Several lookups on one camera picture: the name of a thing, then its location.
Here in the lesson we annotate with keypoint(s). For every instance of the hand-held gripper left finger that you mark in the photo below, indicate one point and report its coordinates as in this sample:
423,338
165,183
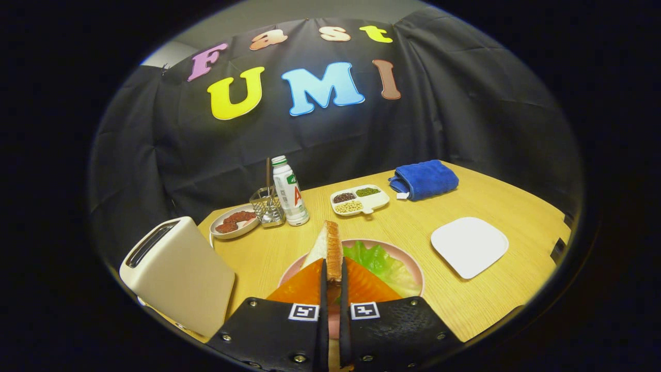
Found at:
323,320

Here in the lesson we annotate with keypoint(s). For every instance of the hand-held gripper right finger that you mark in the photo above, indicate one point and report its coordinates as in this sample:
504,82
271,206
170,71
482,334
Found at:
344,320

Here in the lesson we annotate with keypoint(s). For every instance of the green lettuce leaf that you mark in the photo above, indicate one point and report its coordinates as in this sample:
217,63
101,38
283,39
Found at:
382,266

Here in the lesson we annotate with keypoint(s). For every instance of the plain toast bread slice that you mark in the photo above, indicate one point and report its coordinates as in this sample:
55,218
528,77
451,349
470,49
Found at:
330,248

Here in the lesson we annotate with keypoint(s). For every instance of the pink round plate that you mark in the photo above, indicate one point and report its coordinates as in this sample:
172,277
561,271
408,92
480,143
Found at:
408,261

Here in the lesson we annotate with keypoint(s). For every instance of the pile of yellow soybeans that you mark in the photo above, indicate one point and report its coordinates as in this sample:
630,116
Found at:
349,207

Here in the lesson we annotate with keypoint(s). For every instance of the pile of dark red beans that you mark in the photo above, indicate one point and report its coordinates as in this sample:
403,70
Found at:
344,198

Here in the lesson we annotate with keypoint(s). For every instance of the white divided dish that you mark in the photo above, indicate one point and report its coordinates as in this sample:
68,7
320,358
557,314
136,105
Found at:
377,201

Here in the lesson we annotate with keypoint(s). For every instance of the small white round plate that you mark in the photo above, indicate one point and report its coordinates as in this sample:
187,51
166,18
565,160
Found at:
235,232

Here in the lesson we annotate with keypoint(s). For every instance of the pile of green beans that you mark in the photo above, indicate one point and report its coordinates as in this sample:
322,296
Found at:
367,191

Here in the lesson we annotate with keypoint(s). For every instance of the white plastic drink bottle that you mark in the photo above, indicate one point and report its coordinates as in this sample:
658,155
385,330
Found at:
290,194

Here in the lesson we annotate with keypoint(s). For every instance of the red meat pieces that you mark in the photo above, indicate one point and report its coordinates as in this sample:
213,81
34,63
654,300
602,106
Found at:
235,221

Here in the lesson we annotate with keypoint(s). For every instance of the white square plate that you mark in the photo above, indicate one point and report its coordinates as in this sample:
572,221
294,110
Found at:
470,247

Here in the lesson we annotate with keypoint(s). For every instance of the cream toaster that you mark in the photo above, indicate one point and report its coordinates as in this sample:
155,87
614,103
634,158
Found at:
181,279

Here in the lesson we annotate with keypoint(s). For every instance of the folded blue towel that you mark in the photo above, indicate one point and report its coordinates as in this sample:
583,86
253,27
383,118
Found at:
426,178

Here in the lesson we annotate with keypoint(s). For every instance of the black backdrop cloth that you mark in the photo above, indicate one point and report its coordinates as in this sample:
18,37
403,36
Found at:
465,103

